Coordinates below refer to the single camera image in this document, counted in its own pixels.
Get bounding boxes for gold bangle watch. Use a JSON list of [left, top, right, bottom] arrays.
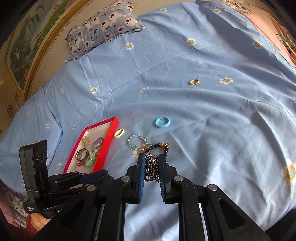
[[75, 148, 89, 162]]

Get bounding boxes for light blue floral quilt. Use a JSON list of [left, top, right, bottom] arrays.
[[1, 1, 295, 230]]

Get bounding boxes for purple bow hair tie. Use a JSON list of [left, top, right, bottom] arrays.
[[92, 136, 105, 149]]

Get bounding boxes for silver chain necklace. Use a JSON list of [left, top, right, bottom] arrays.
[[143, 152, 162, 183]]

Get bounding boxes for framed landscape painting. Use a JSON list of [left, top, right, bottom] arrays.
[[6, 1, 89, 99]]

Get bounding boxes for red shallow box tray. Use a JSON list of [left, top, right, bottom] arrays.
[[63, 117, 119, 174]]

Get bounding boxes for yellow hair ring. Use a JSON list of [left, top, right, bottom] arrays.
[[113, 127, 126, 139]]

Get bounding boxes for green bow hair tie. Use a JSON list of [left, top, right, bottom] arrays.
[[85, 152, 98, 168]]

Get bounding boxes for grey cartoon print pillow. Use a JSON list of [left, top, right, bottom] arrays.
[[65, 1, 145, 61]]

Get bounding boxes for pink cartoon bedsheet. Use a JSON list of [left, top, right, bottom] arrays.
[[222, 0, 295, 67]]

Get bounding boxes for yellow hair claw clip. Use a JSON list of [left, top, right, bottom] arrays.
[[81, 136, 91, 147]]

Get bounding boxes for blue hair tie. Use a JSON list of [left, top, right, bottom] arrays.
[[154, 116, 171, 129]]

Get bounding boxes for black bead bracelet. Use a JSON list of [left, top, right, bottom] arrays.
[[144, 142, 170, 160]]

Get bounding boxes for floral fabric at edge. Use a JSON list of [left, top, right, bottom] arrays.
[[1, 181, 28, 228]]

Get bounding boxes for pink hair clip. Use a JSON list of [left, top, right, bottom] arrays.
[[75, 161, 85, 167]]

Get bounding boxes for crystal bead bracelet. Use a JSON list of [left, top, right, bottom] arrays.
[[126, 133, 151, 152]]

